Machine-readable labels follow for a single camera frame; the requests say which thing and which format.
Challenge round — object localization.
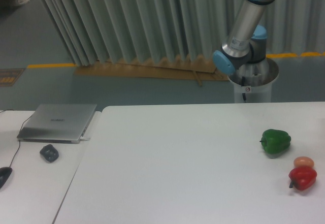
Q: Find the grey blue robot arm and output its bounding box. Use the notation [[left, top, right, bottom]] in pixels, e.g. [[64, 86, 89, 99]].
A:
[[212, 0, 324, 75]]

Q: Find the yellow floor tape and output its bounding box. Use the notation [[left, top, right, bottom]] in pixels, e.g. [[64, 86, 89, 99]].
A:
[[27, 63, 76, 69]]

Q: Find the grey green curtain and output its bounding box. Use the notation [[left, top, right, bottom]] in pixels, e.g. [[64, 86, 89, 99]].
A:
[[42, 0, 324, 66]]

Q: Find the silver closed laptop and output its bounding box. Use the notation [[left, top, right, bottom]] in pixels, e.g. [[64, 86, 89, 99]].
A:
[[17, 104, 96, 143]]

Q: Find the green bell pepper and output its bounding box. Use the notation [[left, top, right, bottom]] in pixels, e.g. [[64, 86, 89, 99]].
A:
[[260, 129, 291, 154]]

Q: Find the orange egg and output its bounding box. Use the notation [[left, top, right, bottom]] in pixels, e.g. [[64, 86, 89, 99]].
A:
[[294, 156, 314, 168]]

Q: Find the brown floor sign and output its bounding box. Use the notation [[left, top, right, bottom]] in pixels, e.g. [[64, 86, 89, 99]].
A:
[[0, 68, 25, 87]]

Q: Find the red bell pepper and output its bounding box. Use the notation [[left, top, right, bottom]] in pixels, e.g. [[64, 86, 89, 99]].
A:
[[288, 166, 317, 191]]

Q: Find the black computer mouse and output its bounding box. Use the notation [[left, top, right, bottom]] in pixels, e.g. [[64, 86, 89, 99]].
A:
[[0, 167, 13, 188]]

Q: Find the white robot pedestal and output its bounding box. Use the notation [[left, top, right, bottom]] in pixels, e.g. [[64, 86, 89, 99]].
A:
[[228, 58, 279, 103]]

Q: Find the black mouse cable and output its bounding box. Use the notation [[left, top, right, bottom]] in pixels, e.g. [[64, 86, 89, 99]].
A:
[[0, 110, 34, 169]]

